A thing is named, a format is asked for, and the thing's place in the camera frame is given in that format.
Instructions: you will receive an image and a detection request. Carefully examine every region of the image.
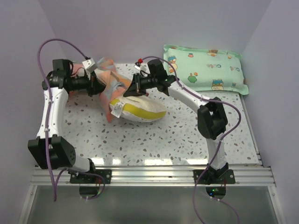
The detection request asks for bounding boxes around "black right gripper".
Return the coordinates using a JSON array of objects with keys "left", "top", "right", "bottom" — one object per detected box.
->
[{"left": 124, "top": 73, "right": 157, "bottom": 98}]

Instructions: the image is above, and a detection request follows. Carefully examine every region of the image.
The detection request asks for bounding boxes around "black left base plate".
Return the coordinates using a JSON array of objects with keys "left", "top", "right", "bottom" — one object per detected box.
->
[{"left": 70, "top": 169, "right": 112, "bottom": 184}]

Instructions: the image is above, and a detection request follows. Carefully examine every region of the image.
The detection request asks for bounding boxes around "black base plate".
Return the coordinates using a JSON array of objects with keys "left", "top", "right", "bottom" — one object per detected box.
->
[
  {"left": 70, "top": 169, "right": 112, "bottom": 184},
  {"left": 198, "top": 169, "right": 236, "bottom": 185}
]

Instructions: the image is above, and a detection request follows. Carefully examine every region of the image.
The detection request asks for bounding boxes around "orange grey plaid pillowcase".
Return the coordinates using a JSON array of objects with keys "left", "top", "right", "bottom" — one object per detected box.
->
[{"left": 69, "top": 56, "right": 133, "bottom": 123}]

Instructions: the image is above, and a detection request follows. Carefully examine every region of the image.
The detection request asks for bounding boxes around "green cartoon print pillow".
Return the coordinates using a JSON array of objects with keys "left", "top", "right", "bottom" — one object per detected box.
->
[{"left": 164, "top": 45, "right": 249, "bottom": 95}]

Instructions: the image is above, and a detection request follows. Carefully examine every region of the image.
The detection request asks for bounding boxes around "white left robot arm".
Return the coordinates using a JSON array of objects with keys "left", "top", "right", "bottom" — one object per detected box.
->
[{"left": 28, "top": 58, "right": 106, "bottom": 183}]

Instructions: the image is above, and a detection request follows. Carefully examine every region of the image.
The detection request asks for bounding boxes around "cream pillow yellow trim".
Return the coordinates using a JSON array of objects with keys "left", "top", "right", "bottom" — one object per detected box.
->
[{"left": 109, "top": 96, "right": 166, "bottom": 123}]

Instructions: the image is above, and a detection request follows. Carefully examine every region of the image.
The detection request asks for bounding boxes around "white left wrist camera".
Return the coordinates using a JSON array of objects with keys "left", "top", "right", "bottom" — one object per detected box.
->
[{"left": 82, "top": 58, "right": 98, "bottom": 73}]

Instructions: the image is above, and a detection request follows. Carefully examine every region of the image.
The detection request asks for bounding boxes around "aluminium mounting rail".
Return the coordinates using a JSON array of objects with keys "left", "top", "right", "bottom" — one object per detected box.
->
[{"left": 30, "top": 153, "right": 276, "bottom": 187}]

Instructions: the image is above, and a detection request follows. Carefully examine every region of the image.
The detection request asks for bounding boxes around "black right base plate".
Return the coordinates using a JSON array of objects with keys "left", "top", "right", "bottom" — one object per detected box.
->
[{"left": 198, "top": 169, "right": 236, "bottom": 185}]

